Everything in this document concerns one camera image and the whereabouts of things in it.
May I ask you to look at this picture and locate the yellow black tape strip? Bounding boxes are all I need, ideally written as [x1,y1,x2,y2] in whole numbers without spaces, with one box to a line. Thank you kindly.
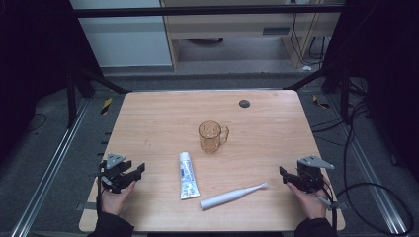
[100,97,114,116]
[311,94,331,110]

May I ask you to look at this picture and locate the black horizontal bar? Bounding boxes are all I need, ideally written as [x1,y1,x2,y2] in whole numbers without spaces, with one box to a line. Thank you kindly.
[72,4,346,19]

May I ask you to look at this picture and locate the amber transparent cup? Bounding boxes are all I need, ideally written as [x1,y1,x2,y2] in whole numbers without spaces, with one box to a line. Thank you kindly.
[198,119,230,155]

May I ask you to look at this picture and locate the black metal stand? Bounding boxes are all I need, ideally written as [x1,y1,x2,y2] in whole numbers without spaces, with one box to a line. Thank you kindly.
[282,60,352,123]
[64,63,132,130]

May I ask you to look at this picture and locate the white toothpaste tube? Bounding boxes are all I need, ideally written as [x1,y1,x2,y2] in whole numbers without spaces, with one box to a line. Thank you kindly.
[178,151,202,200]

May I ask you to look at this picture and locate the hanging black cables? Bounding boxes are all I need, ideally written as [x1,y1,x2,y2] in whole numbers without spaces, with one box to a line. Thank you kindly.
[289,12,331,68]

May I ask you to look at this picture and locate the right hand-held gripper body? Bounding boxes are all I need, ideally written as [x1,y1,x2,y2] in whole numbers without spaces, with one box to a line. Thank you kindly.
[293,155,336,195]

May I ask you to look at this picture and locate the light wooden desk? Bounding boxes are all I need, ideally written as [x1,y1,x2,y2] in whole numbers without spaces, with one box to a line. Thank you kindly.
[159,0,346,72]

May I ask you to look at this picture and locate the aluminium floor rail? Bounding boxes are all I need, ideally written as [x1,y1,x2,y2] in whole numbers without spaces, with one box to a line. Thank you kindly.
[325,94,410,235]
[10,98,91,237]

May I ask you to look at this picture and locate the hand-held gripper cable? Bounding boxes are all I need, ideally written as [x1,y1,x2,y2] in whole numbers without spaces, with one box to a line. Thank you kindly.
[316,179,340,233]
[95,169,104,216]

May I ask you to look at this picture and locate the right hand-held gripper cable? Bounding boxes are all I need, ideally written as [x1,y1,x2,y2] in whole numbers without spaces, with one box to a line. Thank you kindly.
[316,179,340,233]

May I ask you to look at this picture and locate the person's left hand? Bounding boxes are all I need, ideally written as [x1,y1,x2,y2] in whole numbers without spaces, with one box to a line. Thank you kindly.
[100,181,137,217]

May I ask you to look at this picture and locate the white electric toothbrush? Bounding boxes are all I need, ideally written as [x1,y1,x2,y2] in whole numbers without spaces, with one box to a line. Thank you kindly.
[199,182,270,211]

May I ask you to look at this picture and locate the left hand-held gripper cable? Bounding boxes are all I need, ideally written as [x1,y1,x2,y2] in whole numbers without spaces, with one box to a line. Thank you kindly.
[95,169,104,216]

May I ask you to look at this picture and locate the person's right hand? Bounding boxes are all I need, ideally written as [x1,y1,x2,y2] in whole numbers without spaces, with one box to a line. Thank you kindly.
[286,181,328,220]

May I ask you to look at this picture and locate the white cabinet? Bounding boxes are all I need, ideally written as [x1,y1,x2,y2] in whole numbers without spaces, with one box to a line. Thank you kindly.
[69,0,174,69]

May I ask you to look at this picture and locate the black floor cable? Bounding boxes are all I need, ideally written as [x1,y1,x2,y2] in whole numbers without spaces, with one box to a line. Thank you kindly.
[309,98,415,237]

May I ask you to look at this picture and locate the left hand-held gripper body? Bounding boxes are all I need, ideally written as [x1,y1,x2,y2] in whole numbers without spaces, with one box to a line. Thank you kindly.
[99,152,128,195]

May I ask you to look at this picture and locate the black curtain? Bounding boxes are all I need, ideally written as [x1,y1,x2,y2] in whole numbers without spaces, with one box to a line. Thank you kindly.
[320,0,419,184]
[0,0,104,162]

